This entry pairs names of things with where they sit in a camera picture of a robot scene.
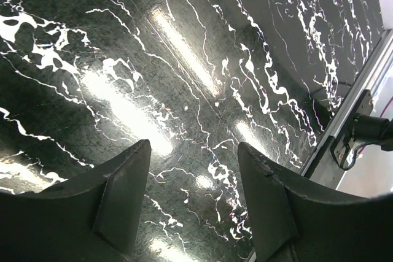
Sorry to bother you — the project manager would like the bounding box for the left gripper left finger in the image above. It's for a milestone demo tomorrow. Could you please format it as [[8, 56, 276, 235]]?
[[1, 140, 151, 261]]

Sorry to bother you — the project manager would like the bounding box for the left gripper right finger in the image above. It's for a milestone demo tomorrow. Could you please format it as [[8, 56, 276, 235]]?
[[238, 142, 392, 261]]

